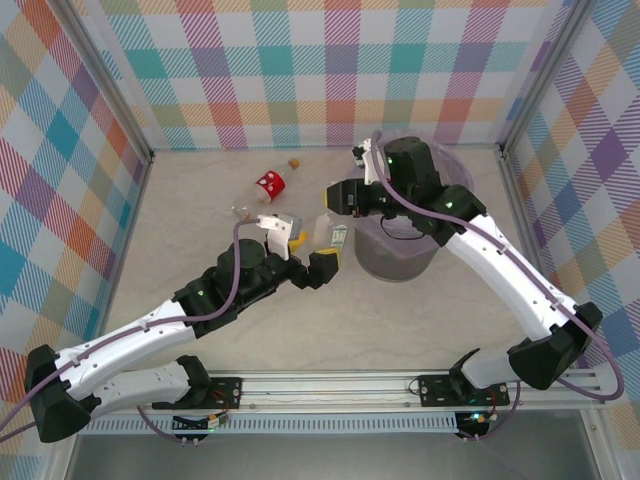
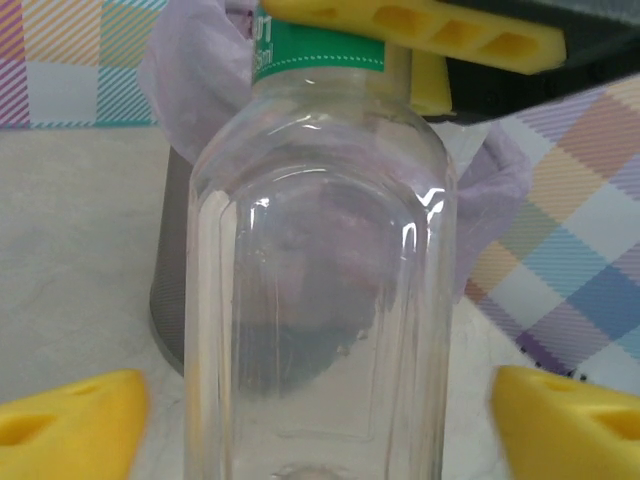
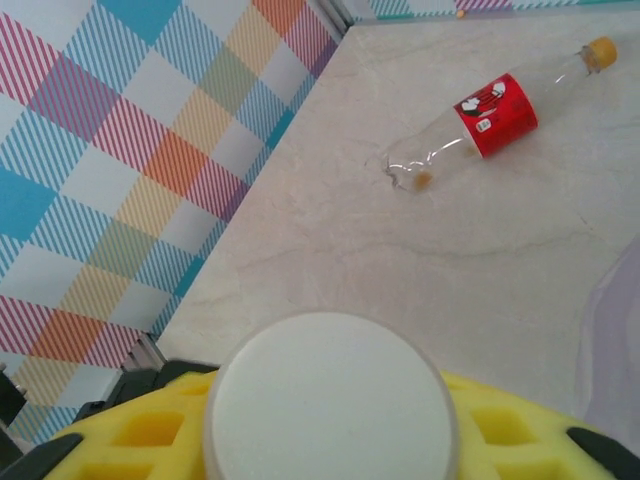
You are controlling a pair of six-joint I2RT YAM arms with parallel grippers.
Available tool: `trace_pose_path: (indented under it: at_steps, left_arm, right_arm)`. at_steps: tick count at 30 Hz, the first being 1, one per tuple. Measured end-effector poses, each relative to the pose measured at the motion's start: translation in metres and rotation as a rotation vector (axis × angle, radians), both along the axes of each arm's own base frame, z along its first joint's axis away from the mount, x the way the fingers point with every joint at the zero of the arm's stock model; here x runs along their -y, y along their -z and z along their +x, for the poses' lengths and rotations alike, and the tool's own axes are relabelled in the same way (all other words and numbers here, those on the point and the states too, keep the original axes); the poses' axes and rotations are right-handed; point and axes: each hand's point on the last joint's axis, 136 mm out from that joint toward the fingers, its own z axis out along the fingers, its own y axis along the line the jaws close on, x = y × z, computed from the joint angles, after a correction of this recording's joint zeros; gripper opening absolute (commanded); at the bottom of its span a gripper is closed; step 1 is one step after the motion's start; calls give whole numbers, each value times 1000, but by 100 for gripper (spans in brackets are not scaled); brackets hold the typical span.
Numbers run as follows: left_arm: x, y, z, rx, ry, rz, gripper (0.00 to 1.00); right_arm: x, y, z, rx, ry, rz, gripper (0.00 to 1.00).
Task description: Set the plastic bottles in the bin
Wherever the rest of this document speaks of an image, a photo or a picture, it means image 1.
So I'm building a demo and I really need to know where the aluminium side rail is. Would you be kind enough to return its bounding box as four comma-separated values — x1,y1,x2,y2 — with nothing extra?
83,152,155,376
492,147,601,374

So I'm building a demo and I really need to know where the grey bin with purple bag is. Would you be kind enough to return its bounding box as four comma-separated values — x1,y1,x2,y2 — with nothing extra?
344,141,475,261

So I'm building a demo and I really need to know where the clear bottle green cap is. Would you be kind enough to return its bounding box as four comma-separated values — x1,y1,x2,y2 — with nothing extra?
310,213,350,251

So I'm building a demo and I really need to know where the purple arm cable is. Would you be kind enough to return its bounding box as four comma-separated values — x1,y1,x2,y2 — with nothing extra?
372,130,626,444
0,215,264,447

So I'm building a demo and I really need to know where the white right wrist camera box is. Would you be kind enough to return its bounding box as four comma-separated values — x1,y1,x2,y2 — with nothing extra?
352,130,389,186

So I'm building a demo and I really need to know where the aluminium frame leg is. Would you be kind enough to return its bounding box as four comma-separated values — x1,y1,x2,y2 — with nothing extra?
582,409,615,480
47,439,81,480

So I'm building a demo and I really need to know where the red mushroom label bottle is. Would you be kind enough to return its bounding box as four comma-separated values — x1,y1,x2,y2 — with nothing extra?
252,158,301,204

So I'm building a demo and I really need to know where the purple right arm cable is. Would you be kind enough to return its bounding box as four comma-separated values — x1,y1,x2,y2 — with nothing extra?
372,130,626,444

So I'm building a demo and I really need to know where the white slotted cable duct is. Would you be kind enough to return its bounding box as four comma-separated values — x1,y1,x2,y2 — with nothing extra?
78,412,459,435

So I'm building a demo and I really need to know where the thin black gripper wire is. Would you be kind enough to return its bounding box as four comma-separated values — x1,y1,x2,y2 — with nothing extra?
379,214,427,243

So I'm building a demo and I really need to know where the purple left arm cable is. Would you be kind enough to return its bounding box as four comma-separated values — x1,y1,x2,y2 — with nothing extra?
0,215,264,447

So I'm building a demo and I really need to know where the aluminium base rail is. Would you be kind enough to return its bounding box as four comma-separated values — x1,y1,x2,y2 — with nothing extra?
54,368,609,416

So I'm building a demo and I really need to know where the black connector board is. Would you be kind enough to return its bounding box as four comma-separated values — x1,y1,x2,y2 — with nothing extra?
455,409,496,444
171,412,232,447

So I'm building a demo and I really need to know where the grey metal sheet panel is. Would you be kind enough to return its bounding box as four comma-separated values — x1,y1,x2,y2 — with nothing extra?
64,433,601,480

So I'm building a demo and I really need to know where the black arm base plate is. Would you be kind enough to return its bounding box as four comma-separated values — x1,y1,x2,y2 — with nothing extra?
417,373,512,407
151,375,245,412

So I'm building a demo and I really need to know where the aluminium frame post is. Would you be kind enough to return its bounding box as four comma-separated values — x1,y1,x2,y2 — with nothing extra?
55,0,155,166
497,0,600,156

